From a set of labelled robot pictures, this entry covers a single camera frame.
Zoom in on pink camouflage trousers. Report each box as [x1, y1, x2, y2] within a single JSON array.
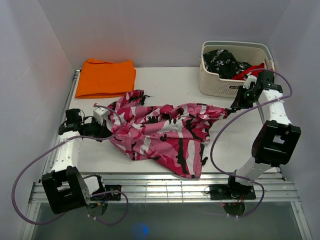
[[107, 89, 229, 179]]

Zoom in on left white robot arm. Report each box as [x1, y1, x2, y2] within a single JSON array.
[[41, 107, 112, 215]]

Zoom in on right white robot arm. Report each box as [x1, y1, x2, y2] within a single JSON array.
[[225, 70, 301, 199]]

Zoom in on red trousers in basket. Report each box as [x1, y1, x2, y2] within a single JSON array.
[[232, 63, 265, 81]]

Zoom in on black white patterned trousers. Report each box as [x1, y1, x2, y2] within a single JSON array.
[[202, 49, 252, 80]]

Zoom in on folded orange trousers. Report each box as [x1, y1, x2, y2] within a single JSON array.
[[75, 58, 136, 99]]

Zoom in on cream plastic laundry basket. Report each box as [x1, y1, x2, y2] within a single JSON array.
[[199, 40, 275, 98]]

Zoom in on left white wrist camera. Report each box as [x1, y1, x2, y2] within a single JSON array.
[[93, 106, 110, 126]]

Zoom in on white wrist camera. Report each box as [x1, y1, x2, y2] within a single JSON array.
[[93, 106, 110, 126], [242, 74, 257, 90]]

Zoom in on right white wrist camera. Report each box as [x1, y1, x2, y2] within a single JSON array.
[[242, 74, 257, 90]]

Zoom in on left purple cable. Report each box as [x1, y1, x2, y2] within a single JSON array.
[[11, 104, 129, 226]]

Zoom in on purple cable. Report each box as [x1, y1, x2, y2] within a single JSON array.
[[11, 104, 129, 226], [203, 67, 294, 218]]

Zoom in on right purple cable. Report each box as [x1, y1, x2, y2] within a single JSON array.
[[203, 67, 294, 218]]

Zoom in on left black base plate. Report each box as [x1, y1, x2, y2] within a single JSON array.
[[100, 184, 122, 201]]

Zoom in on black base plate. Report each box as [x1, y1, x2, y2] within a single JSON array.
[[209, 183, 256, 200], [100, 184, 122, 201]]

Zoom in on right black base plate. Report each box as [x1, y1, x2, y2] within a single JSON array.
[[209, 183, 256, 200]]

